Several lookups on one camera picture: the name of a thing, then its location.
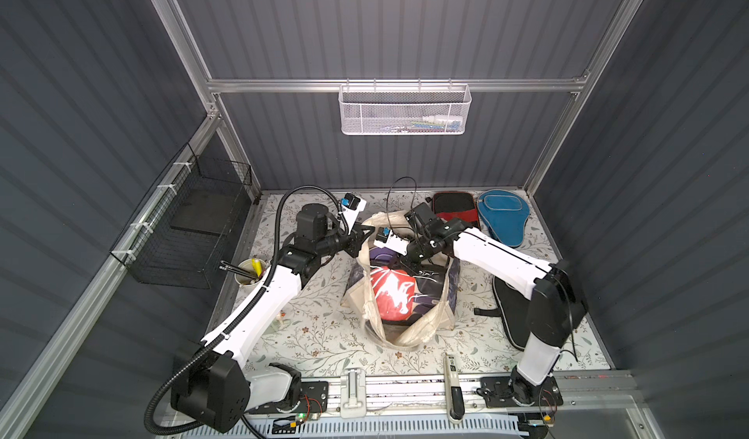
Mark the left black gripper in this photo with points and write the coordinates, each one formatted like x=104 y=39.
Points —
x=360 y=239

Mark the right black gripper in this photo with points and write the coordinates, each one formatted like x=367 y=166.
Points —
x=418 y=251

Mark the red black ping pong set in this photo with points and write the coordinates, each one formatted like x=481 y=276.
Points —
x=456 y=206

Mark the red ping pong paddle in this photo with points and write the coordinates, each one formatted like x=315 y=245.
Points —
x=402 y=299

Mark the blue paddle case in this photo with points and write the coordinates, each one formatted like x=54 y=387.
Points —
x=505 y=215

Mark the cream canvas tote bag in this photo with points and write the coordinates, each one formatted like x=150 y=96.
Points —
x=359 y=295

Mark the black paddle case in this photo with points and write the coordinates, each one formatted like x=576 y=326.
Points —
x=512 y=309

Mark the purple pouch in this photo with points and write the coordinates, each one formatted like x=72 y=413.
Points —
x=384 y=257

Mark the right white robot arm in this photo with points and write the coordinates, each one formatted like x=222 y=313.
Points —
x=555 y=307

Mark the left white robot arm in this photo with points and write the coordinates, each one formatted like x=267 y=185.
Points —
x=214 y=390

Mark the cup with yellow item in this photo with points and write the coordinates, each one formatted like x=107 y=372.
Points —
x=251 y=271

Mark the black white handheld device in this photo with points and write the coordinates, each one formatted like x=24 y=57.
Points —
x=453 y=392

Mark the white vented floor panel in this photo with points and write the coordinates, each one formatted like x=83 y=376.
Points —
x=403 y=426

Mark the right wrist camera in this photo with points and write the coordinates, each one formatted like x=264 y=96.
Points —
x=386 y=238

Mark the white wire wall basket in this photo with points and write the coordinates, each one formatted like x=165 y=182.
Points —
x=416 y=110

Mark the black wire side basket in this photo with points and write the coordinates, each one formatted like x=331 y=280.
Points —
x=185 y=233

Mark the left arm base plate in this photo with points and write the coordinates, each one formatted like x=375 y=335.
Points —
x=303 y=397

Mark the white bracket on rail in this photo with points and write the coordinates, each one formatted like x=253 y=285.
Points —
x=353 y=400

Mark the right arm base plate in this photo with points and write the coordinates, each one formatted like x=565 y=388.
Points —
x=507 y=391

